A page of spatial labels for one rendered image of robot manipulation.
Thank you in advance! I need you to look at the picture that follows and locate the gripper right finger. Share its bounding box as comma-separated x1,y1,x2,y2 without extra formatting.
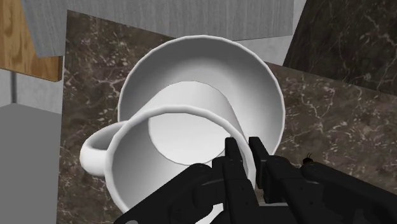
248,136,397,224

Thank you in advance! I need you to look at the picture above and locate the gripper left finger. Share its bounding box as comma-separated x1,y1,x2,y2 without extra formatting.
113,137,262,224

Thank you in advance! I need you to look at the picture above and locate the white mug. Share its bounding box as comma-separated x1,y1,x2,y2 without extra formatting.
80,80,258,224

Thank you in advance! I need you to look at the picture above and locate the grey wooden cabinet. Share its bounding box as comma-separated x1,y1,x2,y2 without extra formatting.
20,0,295,59

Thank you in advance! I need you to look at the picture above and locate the brown wooden cabinet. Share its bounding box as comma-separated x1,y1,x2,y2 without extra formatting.
0,0,64,82

